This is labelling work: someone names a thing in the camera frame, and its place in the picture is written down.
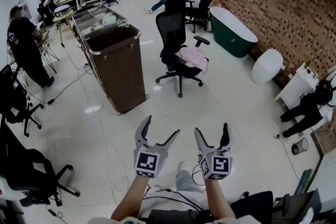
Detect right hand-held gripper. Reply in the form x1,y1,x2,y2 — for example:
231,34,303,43
194,122,234,181

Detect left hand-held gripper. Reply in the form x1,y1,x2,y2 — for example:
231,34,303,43
133,115,181,179

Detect brown laundry cart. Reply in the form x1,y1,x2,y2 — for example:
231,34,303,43
71,4,150,116

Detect pink clothing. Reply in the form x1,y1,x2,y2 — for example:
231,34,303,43
175,46,210,76

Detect person's right forearm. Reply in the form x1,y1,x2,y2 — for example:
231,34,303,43
203,177,236,220

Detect person's left forearm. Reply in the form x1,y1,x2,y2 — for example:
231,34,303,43
110,175,152,221

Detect person's own legs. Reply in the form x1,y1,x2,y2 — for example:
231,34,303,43
141,161,211,218

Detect white toilet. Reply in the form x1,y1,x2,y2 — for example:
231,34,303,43
251,48,285,85

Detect white cabinet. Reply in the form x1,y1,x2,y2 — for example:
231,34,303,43
274,62,320,111

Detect black mesh office chair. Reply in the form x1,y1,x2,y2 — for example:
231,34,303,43
155,10,211,99

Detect green white bathtub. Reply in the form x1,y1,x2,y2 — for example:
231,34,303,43
209,6,259,59

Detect round side table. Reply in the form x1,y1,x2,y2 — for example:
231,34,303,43
52,4,77,48

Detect wire mesh trash can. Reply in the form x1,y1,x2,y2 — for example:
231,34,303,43
291,136,309,156

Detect black floor cable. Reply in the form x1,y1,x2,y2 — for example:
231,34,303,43
26,41,91,105

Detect black wire frame table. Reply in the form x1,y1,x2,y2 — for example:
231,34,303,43
36,30,60,74

